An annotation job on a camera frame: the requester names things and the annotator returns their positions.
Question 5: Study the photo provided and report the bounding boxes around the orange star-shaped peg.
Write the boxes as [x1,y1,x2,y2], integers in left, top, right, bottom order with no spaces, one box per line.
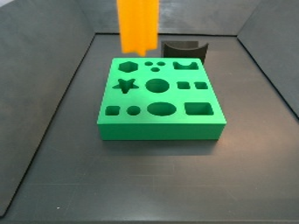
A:
[115,0,158,57]

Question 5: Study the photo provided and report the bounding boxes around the green shape-sorting block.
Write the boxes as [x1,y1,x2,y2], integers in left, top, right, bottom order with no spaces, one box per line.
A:
[97,58,226,140]

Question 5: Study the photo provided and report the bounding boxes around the black curved holder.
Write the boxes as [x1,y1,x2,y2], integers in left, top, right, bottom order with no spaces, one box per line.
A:
[161,40,209,62]

